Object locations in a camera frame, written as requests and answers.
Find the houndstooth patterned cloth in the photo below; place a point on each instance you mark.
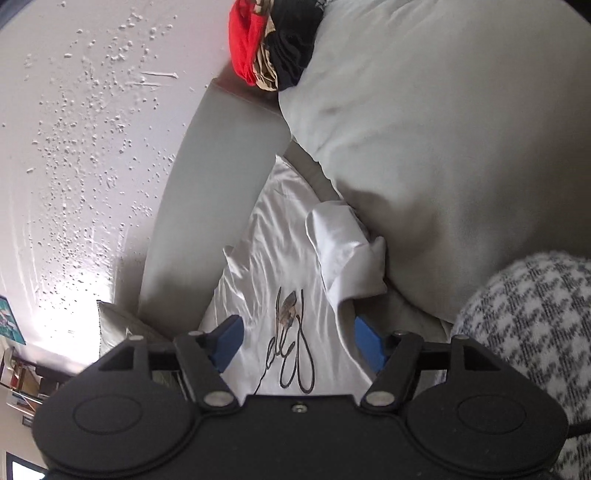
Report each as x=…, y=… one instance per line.
x=531, y=332

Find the teal wall poster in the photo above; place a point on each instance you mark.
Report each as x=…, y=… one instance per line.
x=10, y=321

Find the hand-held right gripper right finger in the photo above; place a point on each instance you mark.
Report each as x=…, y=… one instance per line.
x=368, y=344

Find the grey pillow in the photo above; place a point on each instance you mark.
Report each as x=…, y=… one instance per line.
x=120, y=323

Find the tan patterned garment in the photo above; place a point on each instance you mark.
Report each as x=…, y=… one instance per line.
x=265, y=74

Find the white script print T-shirt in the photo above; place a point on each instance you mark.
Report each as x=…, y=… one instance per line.
x=277, y=258

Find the black garment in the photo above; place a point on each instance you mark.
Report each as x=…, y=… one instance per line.
x=291, y=50

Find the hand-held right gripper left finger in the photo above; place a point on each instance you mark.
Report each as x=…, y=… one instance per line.
x=232, y=339

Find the red garment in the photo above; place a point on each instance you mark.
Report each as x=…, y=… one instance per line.
x=242, y=41

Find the wooden bookshelf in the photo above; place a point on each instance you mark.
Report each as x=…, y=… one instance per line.
x=27, y=383

